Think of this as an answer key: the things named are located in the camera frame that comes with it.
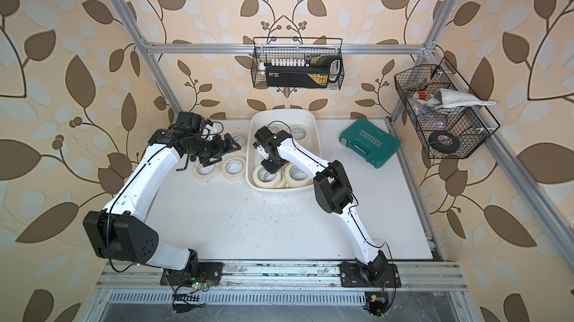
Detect white plastic storage box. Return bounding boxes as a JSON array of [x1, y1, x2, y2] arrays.
[[245, 109, 321, 195]]

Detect black wire basket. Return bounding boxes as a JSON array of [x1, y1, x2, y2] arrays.
[[394, 57, 500, 159], [251, 36, 345, 90]]

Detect black round disc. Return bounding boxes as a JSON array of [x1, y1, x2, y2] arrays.
[[428, 131, 460, 155]]

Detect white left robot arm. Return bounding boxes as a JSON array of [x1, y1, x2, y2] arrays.
[[83, 129, 241, 271]]

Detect cream masking tape roll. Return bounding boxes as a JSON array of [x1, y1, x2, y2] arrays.
[[253, 164, 286, 189], [221, 156, 247, 182], [233, 133, 248, 149], [284, 163, 312, 188], [291, 125, 310, 144], [193, 163, 221, 183]]

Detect grey cloth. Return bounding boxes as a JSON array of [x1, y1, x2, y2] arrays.
[[425, 88, 496, 109]]

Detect black wire basket right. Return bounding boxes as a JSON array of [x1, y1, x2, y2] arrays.
[[394, 57, 500, 159]]

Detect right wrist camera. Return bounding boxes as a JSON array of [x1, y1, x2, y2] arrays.
[[254, 126, 277, 149]]

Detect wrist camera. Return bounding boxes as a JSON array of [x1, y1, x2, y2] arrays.
[[254, 126, 277, 149], [170, 111, 214, 135]]

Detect green tool case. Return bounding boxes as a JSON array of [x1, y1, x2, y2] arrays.
[[339, 118, 401, 169]]

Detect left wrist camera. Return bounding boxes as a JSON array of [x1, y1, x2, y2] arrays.
[[170, 111, 214, 135]]

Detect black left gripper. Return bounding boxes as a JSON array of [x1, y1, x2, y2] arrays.
[[190, 134, 245, 166]]

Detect black yellow box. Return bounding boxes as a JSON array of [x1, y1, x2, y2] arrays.
[[265, 66, 329, 89]]

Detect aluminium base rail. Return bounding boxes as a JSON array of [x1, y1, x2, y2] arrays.
[[95, 258, 468, 292]]

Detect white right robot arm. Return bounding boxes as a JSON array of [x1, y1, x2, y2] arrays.
[[254, 127, 389, 284]]

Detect black wire basket rear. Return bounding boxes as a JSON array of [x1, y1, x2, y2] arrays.
[[251, 36, 345, 90]]

